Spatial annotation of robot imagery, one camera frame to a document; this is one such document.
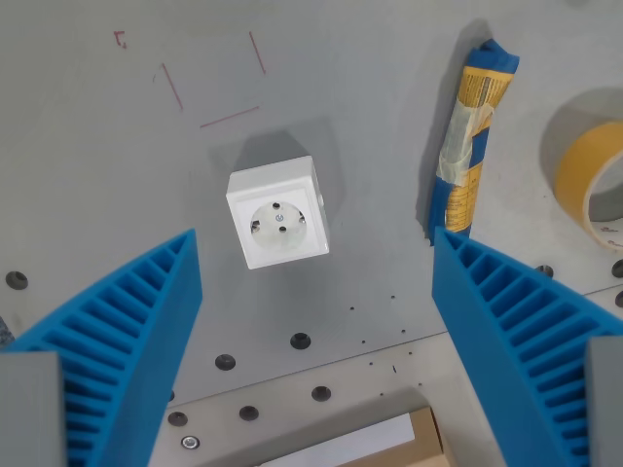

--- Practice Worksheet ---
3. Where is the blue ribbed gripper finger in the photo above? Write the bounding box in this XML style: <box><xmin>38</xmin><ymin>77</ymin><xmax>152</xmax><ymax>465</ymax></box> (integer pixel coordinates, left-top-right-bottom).
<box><xmin>0</xmin><ymin>228</ymin><xmax>203</xmax><ymax>467</ymax></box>
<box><xmin>431</xmin><ymin>225</ymin><xmax>623</xmax><ymax>467</ymax></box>

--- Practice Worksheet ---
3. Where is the yellow tape roll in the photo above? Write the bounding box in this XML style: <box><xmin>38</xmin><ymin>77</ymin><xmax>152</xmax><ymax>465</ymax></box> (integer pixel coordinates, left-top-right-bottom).
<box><xmin>554</xmin><ymin>120</ymin><xmax>623</xmax><ymax>254</ymax></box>

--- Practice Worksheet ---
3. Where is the white power socket box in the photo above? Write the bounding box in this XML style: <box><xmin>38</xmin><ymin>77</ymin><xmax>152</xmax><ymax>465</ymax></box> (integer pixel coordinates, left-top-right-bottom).
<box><xmin>225</xmin><ymin>155</ymin><xmax>331</xmax><ymax>271</ymax></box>

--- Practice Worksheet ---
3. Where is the blue and yellow rolled bag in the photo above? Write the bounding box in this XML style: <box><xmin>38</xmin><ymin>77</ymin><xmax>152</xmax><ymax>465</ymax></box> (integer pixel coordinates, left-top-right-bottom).
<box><xmin>427</xmin><ymin>38</ymin><xmax>521</xmax><ymax>248</ymax></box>

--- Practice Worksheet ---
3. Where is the brown cardboard box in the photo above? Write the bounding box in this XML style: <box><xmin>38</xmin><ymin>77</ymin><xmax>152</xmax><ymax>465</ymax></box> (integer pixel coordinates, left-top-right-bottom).
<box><xmin>409</xmin><ymin>406</ymin><xmax>458</xmax><ymax>467</ymax></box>

